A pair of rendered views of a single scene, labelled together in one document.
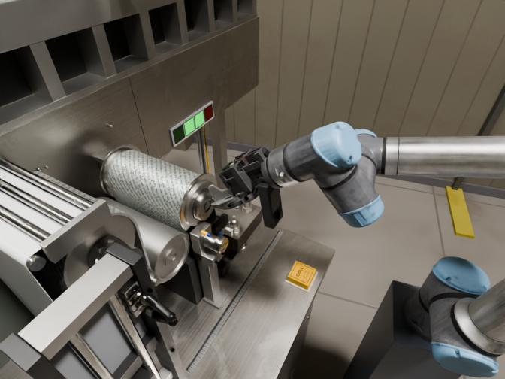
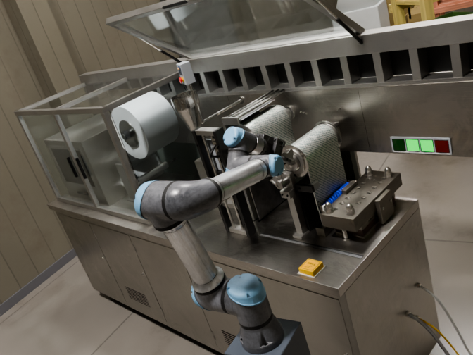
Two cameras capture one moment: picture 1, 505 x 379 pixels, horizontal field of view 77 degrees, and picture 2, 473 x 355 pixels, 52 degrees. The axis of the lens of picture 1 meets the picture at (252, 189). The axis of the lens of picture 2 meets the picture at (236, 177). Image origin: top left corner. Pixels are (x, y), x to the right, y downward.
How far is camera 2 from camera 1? 2.00 m
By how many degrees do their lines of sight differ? 90
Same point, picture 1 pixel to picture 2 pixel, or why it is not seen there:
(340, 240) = not seen: outside the picture
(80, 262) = not seen: hidden behind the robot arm
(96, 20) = (341, 54)
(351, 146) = (227, 136)
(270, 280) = (310, 255)
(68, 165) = (317, 118)
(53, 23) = (320, 53)
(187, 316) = (291, 227)
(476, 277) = (236, 287)
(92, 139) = (330, 112)
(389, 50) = not seen: outside the picture
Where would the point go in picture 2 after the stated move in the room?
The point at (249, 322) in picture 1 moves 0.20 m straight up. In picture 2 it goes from (281, 249) to (269, 210)
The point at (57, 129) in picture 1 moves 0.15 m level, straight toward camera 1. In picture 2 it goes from (314, 99) to (285, 110)
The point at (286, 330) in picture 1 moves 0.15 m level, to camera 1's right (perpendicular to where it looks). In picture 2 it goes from (272, 265) to (266, 288)
